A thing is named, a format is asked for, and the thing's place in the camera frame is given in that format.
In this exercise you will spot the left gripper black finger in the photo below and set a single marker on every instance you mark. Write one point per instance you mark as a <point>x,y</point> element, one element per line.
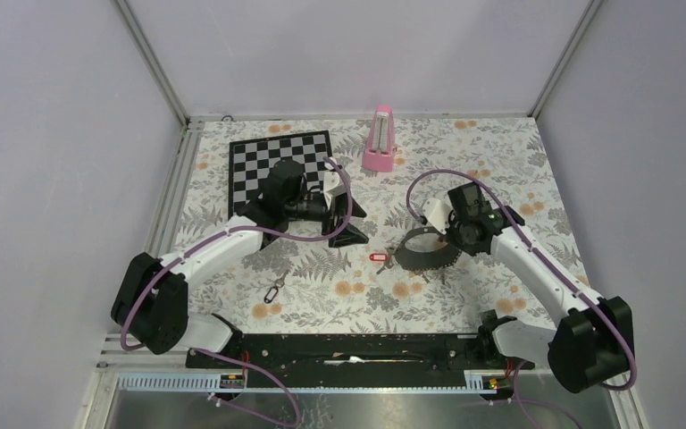
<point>343,206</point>
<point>349,236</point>

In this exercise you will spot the black white chessboard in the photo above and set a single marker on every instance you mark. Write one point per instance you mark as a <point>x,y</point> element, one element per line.
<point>251,160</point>

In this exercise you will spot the keyring with coloured key tags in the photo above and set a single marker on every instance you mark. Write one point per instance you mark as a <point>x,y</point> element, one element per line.
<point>421,250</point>

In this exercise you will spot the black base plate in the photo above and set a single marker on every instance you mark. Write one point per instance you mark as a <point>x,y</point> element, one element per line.
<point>325,353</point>

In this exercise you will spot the floral table mat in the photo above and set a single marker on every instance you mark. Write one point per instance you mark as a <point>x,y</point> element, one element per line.
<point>337,290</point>

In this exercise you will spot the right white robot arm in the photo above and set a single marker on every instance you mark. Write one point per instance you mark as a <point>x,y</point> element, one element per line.
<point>591,340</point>

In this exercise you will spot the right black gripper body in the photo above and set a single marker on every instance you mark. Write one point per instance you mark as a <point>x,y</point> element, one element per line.
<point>459,236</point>

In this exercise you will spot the grey slotted cable duct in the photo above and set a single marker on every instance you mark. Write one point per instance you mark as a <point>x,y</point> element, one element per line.
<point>346,382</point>

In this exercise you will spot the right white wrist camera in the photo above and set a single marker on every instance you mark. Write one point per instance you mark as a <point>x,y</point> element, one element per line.
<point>435,213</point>

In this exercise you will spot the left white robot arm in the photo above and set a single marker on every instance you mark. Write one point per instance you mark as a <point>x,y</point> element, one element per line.
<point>151,306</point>

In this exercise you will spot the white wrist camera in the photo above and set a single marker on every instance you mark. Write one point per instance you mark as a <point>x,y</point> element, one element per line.
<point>435,213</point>
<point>334,184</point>

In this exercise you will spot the black carabiner key clip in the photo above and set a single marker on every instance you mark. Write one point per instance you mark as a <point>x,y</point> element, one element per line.
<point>274,290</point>

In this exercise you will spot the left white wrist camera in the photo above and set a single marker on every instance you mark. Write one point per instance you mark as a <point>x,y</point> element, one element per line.
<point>334,184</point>

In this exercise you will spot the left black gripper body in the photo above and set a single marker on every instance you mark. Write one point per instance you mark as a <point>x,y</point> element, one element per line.
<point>307,207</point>

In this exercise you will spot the pink metronome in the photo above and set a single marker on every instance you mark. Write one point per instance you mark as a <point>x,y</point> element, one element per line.
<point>379,150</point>

